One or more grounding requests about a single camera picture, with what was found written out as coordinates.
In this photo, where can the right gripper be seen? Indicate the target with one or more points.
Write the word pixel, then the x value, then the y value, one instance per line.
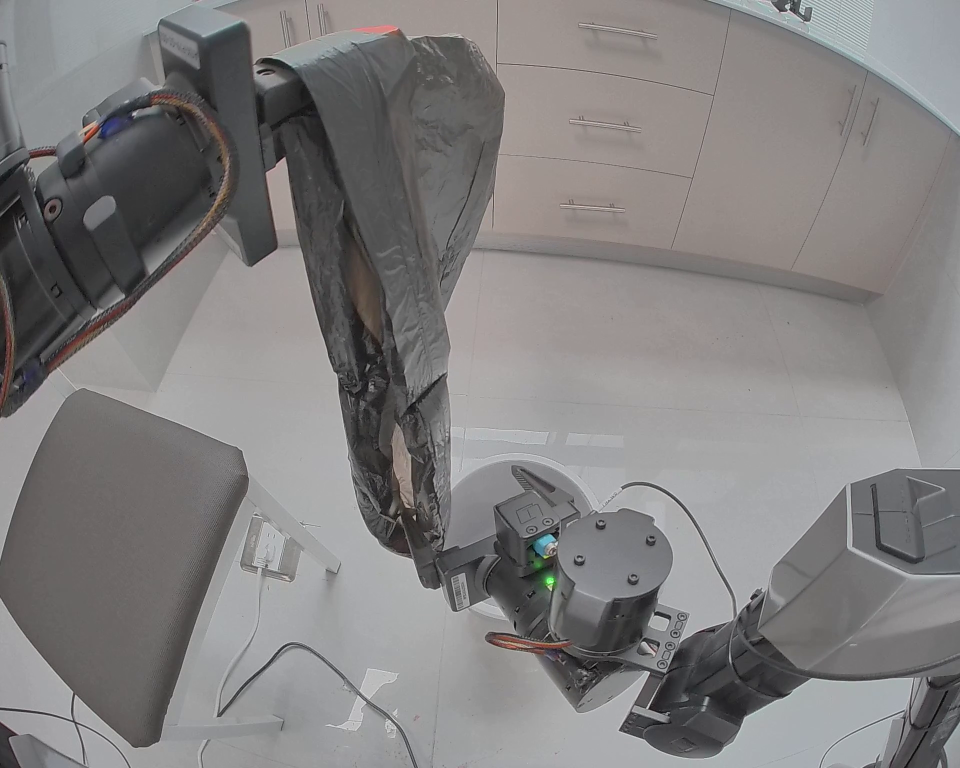
pixel 465 585

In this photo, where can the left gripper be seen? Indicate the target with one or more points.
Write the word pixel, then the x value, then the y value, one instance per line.
pixel 127 165

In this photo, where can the black plastic bag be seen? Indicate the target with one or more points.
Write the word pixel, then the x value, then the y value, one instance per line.
pixel 420 187

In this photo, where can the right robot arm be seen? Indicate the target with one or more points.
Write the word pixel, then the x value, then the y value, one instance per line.
pixel 847 570

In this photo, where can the white trash bin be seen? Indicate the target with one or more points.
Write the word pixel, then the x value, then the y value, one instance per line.
pixel 480 510

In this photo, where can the beige cabinet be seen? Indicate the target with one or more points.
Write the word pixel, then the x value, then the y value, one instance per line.
pixel 600 82

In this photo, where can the grey padded chair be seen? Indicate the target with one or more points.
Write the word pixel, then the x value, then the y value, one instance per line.
pixel 120 555

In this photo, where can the small black device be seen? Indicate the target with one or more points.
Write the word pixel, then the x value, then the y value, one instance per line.
pixel 793 7

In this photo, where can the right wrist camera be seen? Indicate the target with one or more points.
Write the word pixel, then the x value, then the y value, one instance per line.
pixel 525 525

